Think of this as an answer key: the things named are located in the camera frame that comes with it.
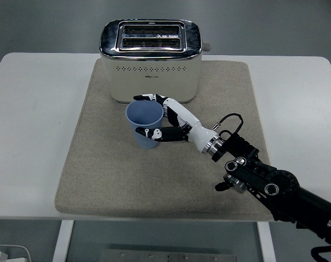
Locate white plastic tray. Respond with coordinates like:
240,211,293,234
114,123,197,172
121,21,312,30
0,245,32,262

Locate cream toaster with chrome lid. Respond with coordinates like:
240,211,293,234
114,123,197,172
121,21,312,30
99,18,212,105

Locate blue ribbed plastic cup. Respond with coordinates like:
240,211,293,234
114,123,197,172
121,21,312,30
125,100,164,150

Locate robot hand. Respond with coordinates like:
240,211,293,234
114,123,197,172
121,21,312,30
132,93,218,153

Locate white table leg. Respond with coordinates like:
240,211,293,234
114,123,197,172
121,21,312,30
51,219,75,262
257,221,277,262

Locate beige fabric mat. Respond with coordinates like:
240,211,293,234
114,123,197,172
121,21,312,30
54,59,281,219

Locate grey metal plate with screws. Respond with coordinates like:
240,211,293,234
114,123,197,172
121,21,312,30
99,248,239,262

